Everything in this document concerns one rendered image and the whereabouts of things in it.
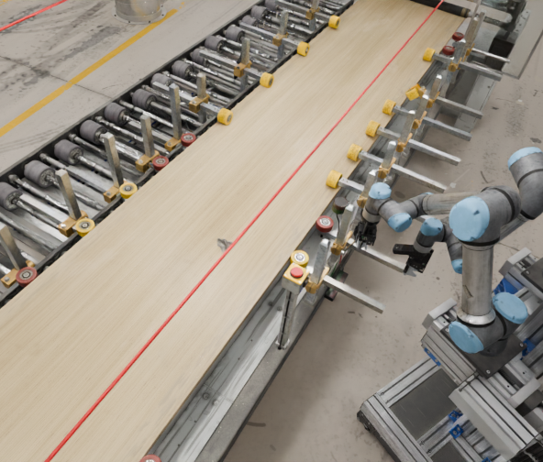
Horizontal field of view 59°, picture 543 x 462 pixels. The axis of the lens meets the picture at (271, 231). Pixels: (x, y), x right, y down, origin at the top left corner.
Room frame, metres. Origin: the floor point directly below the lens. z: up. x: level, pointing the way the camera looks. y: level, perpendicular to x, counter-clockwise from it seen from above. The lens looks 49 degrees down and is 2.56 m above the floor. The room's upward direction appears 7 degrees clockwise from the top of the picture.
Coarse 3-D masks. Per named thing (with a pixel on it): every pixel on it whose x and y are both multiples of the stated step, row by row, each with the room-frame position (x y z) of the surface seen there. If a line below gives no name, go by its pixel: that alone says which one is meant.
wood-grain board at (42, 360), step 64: (384, 0) 3.99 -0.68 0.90; (320, 64) 2.90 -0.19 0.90; (384, 64) 3.00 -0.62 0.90; (256, 128) 2.15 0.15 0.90; (320, 128) 2.22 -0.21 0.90; (192, 192) 1.60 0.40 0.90; (256, 192) 1.65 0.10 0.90; (320, 192) 1.71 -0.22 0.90; (64, 256) 1.15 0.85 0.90; (128, 256) 1.19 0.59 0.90; (192, 256) 1.23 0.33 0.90; (256, 256) 1.27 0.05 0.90; (0, 320) 0.82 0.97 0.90; (64, 320) 0.86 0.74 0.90; (128, 320) 0.89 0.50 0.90; (192, 320) 0.92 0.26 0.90; (0, 384) 0.59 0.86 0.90; (64, 384) 0.61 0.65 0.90; (128, 384) 0.64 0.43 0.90; (192, 384) 0.67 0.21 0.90; (0, 448) 0.39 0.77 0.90; (64, 448) 0.41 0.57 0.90; (128, 448) 0.43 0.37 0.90
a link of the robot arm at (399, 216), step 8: (392, 200) 1.27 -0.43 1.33; (384, 208) 1.23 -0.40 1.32; (392, 208) 1.23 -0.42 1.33; (400, 208) 1.23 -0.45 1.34; (408, 208) 1.24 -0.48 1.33; (384, 216) 1.21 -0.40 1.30; (392, 216) 1.20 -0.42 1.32; (400, 216) 1.19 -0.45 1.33; (408, 216) 1.20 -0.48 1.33; (392, 224) 1.18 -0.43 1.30; (400, 224) 1.17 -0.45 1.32; (408, 224) 1.19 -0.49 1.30
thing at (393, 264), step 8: (320, 232) 1.50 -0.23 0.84; (328, 232) 1.49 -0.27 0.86; (336, 232) 1.50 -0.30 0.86; (352, 240) 1.46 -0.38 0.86; (352, 248) 1.43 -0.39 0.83; (368, 248) 1.42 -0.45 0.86; (368, 256) 1.40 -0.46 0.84; (376, 256) 1.38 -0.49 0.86; (384, 256) 1.39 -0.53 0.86; (384, 264) 1.36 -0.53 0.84; (392, 264) 1.35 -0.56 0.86; (400, 264) 1.35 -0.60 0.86
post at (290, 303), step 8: (288, 296) 0.96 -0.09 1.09; (296, 296) 0.97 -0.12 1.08; (288, 304) 0.95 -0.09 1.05; (288, 312) 0.95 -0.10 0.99; (288, 320) 0.95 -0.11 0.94; (280, 328) 0.96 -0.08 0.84; (288, 328) 0.95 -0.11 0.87; (280, 336) 0.96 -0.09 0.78; (288, 336) 0.97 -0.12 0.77; (280, 344) 0.95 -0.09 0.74
